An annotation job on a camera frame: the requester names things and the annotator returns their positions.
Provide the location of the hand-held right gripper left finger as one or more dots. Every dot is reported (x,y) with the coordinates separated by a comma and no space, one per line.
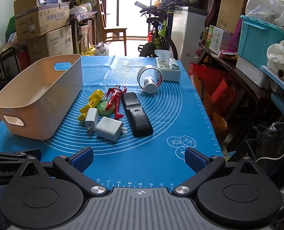
(83,160)

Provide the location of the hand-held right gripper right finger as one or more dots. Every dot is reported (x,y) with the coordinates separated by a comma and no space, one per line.
(194,160)

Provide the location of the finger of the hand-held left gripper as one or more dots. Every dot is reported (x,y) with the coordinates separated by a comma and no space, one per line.
(10,153)

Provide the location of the large white charger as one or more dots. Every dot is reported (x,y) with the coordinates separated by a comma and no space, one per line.
(108,128)

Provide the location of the small white charger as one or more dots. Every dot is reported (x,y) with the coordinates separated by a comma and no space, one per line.
(91,118)

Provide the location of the green round tin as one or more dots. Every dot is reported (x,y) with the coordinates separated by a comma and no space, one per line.
(101,107)

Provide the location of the yellow plastic toy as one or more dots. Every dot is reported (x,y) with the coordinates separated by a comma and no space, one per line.
(94,98)

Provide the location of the beige plastic basket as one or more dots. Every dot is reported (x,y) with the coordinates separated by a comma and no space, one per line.
(36,95)

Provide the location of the red action figure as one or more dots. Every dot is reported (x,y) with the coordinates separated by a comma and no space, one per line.
(114,98)

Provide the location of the blue silicone baking mat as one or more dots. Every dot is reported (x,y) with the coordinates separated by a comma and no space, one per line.
(168,115)

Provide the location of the black metal cart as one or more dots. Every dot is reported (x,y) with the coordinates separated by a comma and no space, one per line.
(3,71)

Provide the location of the black plastic bag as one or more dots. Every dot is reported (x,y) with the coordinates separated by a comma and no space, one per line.
(268,143)

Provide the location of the red paper bags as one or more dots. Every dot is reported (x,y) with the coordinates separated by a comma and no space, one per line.
(209,79)

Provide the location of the small white bottle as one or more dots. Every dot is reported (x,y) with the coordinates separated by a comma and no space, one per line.
(150,85)

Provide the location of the dark wooden shelf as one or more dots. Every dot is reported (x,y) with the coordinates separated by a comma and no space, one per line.
(242,83)

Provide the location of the printed tissue pack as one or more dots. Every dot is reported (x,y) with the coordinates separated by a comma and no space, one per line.
(168,73)

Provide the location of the grey tape roll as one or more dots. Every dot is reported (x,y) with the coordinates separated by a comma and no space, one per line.
(141,73)

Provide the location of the white foam box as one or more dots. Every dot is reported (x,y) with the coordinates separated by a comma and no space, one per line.
(249,73)

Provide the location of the yellow plastic jug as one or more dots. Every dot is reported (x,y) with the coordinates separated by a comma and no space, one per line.
(89,51)

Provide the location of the white plastic bag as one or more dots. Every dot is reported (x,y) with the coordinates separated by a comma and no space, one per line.
(102,49)

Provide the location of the light blue shelf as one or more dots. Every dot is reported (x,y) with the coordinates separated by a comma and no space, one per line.
(278,79)

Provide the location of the green white carton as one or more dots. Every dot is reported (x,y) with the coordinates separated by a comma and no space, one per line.
(216,38)

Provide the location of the white chest freezer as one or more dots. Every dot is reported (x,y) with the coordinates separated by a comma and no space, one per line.
(189,36)

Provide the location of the pink plastic rack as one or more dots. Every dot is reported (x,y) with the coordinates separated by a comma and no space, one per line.
(235,38)

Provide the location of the open brown cardboard box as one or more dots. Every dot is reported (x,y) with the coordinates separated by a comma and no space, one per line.
(36,21)

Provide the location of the red bucket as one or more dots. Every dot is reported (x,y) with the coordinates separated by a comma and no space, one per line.
(151,37)

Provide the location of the teal storage bin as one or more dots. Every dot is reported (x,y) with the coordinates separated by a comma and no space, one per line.
(254,43)

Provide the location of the black green bicycle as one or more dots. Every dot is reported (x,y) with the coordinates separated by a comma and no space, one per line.
(159,32)

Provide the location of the wooden chair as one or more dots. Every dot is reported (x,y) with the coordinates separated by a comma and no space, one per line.
(115,31)

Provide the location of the white cloth bundle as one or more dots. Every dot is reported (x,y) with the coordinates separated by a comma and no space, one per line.
(280,55)

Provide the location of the dark wooden side table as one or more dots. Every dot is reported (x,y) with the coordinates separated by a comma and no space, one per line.
(83,20)

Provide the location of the tall brown cardboard box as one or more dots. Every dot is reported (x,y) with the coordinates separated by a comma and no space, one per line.
(230,9)

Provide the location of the large clear plastic bag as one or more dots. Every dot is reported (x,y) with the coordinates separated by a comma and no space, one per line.
(266,4)

